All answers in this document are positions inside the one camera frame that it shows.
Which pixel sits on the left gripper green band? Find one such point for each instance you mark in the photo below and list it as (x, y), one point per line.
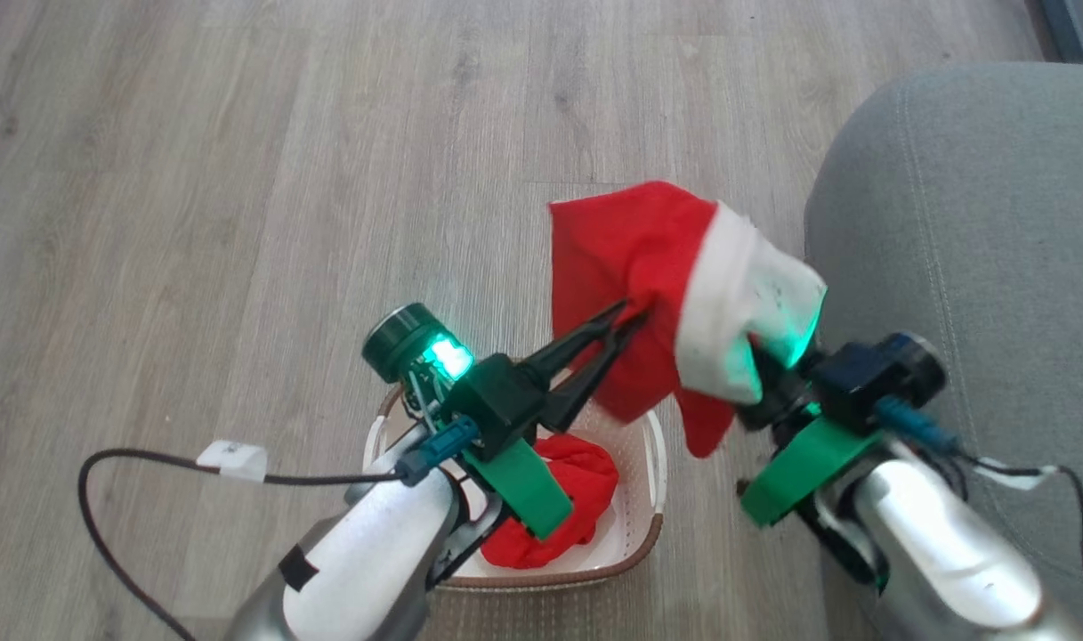
(497, 401)

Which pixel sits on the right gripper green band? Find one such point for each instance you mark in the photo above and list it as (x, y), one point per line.
(808, 463)

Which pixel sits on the red white garment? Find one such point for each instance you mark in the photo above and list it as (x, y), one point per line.
(621, 249)

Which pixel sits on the right robot arm silver white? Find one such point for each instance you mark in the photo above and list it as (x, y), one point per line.
(941, 552)

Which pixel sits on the left robot arm silver white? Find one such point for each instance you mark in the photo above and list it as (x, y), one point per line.
(372, 552)

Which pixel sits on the white laundry basket brown rim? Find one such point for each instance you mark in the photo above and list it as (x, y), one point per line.
(634, 525)

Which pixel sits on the grey upholstered sofa seat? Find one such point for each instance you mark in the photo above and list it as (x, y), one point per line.
(995, 223)

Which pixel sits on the plain red garment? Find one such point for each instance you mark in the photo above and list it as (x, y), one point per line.
(585, 481)

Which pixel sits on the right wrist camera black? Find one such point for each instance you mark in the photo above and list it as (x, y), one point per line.
(870, 374)

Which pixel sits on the left wrist camera black cylinder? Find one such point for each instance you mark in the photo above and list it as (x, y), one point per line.
(399, 343)

